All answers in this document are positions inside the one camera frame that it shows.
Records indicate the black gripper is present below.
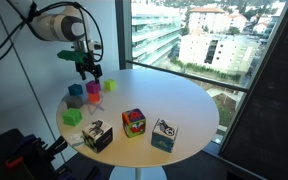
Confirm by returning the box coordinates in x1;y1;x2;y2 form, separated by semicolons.
76;59;103;84

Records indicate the pink embossed block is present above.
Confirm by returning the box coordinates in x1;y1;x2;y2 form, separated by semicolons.
85;80;102;95

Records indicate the grey embossed block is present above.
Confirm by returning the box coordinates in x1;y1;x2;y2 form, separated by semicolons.
65;95;84;110

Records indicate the blue embossed block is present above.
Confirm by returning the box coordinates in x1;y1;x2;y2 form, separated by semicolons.
67;83;84;97

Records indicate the orange block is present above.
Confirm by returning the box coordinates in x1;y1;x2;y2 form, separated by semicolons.
87;92;101;103

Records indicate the lime yellow block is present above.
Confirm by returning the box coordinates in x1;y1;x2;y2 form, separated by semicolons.
103;78;117;92

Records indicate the green dotted block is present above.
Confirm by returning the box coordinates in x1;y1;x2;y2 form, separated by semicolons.
62;108;83;127

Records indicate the zebra print soft cube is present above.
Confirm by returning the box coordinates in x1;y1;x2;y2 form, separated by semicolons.
69;119;114;154

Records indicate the colourful orange soft cube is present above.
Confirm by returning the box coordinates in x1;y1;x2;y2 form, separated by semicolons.
121;108;147;139

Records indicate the dark window railing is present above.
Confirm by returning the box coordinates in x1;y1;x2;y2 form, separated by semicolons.
125;59;250;93

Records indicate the teal animal soft cube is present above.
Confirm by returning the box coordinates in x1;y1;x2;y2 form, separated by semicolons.
150;117;179;154

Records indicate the black equipment cart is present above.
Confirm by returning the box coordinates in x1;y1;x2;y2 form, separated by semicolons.
0;128;102;180

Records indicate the dark mesh panel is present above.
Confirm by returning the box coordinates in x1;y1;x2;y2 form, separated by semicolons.
218;0;288;180

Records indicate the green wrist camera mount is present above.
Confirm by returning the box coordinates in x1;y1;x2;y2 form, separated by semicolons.
57;49;89;64

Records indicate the dark window frame post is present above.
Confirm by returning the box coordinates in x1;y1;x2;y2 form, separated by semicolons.
114;0;133;70

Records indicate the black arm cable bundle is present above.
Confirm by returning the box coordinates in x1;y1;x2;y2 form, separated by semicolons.
0;0;105;69

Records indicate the white table pedestal base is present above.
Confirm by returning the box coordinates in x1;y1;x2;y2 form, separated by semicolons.
108;165;168;180

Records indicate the orange handled tool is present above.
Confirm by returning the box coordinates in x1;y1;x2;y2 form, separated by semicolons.
4;155;26;169

